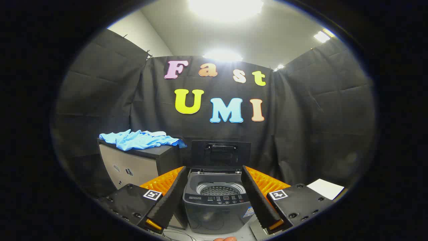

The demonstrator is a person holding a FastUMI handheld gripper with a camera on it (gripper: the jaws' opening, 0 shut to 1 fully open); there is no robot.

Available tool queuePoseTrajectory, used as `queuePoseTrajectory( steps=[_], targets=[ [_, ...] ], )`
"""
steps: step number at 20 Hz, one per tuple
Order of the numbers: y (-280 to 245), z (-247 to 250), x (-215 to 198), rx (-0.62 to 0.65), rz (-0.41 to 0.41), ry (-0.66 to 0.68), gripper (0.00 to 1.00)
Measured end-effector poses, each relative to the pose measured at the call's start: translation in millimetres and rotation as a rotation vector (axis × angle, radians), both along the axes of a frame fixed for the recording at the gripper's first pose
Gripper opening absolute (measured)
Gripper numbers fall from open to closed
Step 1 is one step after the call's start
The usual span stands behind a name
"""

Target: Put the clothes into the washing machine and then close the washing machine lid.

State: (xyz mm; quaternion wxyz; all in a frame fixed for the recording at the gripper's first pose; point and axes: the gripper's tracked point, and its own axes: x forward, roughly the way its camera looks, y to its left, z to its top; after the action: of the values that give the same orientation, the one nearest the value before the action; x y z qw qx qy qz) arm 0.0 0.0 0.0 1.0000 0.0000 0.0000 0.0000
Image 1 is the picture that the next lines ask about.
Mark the grey washing machine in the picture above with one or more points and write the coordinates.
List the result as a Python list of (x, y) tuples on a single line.
[(214, 214)]

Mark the white paper sheet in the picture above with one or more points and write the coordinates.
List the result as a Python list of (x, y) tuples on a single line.
[(326, 189)]

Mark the small ceiling light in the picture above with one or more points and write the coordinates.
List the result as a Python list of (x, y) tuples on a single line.
[(279, 67)]

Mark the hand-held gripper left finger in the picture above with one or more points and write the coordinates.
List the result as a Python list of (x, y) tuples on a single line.
[(170, 201)]

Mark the grey and black cabinet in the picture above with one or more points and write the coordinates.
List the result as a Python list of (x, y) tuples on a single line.
[(133, 164)]

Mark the rectangular ceiling light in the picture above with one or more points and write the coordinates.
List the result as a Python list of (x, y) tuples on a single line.
[(322, 36)]

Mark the light blue polo shirt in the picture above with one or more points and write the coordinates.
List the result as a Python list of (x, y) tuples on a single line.
[(133, 140)]

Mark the black backdrop cloth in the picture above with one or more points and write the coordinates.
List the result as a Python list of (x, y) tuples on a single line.
[(301, 117)]

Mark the large round ceiling light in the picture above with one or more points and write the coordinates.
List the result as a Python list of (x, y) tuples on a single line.
[(225, 8)]

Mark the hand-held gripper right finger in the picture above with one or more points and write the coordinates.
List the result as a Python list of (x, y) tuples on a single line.
[(259, 201)]

